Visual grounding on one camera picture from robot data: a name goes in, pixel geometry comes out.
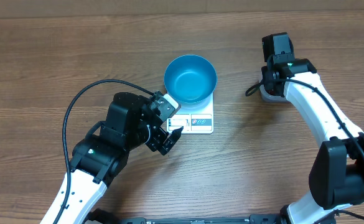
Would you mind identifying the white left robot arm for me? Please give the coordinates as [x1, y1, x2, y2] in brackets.
[42, 91, 182, 223]

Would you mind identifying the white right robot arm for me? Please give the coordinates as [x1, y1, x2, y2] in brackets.
[259, 32, 364, 223]

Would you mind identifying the white digital kitchen scale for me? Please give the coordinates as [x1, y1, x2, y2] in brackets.
[166, 94, 214, 134]

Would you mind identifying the teal metal bowl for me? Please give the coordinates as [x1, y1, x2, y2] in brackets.
[164, 55, 218, 104]

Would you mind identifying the clear plastic container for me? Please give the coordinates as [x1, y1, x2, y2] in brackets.
[259, 85, 289, 103]

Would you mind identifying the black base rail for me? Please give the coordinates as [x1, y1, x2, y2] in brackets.
[82, 208, 337, 224]

